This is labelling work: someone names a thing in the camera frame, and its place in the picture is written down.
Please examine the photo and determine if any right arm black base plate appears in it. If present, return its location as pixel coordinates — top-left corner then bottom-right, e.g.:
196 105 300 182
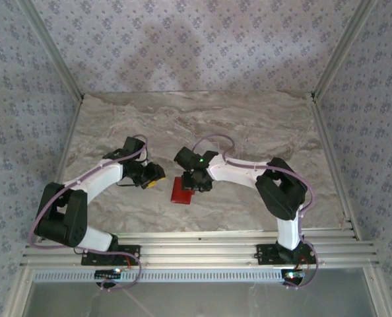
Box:
255 242 317 265

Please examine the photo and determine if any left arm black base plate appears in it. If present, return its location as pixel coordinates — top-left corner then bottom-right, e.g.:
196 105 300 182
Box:
80 243 142 267

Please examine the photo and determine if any aluminium corner post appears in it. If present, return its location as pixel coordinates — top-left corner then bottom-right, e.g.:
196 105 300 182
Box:
17 0 86 101
310 0 380 101

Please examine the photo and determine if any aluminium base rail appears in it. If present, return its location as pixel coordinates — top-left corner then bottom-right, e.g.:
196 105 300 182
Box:
19 229 381 267

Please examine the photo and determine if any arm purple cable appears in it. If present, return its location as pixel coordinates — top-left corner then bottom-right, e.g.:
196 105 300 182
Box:
28 133 150 293
191 131 319 290

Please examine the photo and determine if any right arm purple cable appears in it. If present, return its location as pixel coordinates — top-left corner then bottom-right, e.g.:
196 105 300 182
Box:
191 131 319 290

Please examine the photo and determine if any grey slotted cable duct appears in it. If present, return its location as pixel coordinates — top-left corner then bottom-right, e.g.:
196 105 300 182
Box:
33 267 286 283

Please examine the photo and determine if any aluminium side rail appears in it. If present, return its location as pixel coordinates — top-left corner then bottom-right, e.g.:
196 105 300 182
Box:
36 97 84 244
310 92 362 241

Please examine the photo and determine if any red card holder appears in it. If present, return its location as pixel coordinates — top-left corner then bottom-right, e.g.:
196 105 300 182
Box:
169 176 197 205

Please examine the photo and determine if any aluminium frame leg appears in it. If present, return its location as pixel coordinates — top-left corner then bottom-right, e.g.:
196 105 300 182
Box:
362 266 392 317
3 266 35 317

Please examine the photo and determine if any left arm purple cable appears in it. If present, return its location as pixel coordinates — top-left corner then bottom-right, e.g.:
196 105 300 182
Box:
28 133 150 293

